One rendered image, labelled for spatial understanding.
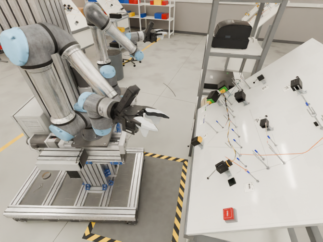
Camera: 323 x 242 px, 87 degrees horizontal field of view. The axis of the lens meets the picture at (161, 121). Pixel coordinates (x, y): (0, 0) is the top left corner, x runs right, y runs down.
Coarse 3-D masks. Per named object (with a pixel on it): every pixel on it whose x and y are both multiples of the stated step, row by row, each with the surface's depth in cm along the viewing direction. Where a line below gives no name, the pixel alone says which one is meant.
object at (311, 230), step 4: (308, 228) 85; (312, 228) 83; (316, 228) 83; (308, 232) 85; (312, 232) 82; (316, 232) 82; (312, 236) 82; (316, 236) 81; (320, 236) 81; (312, 240) 81; (316, 240) 80; (320, 240) 80
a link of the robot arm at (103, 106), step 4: (104, 100) 62; (108, 100) 62; (112, 100) 62; (116, 100) 64; (100, 104) 62; (104, 104) 61; (108, 104) 61; (100, 108) 62; (104, 108) 61; (100, 112) 61; (104, 112) 61; (104, 116) 63
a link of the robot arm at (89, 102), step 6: (84, 96) 65; (90, 96) 64; (96, 96) 64; (102, 96) 65; (78, 102) 66; (84, 102) 64; (90, 102) 63; (96, 102) 62; (84, 108) 66; (90, 108) 64; (96, 108) 62; (90, 114) 66; (96, 114) 66
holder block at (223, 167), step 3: (219, 162) 96; (222, 162) 94; (216, 165) 96; (219, 165) 95; (222, 165) 93; (216, 168) 95; (219, 168) 93; (222, 168) 93; (225, 168) 93; (228, 168) 93; (219, 171) 94; (222, 171) 94
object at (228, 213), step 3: (231, 207) 80; (225, 210) 81; (228, 210) 80; (231, 210) 79; (225, 213) 80; (228, 213) 79; (231, 213) 78; (225, 216) 79; (228, 216) 78; (231, 216) 77; (225, 219) 78; (228, 219) 78; (231, 219) 77
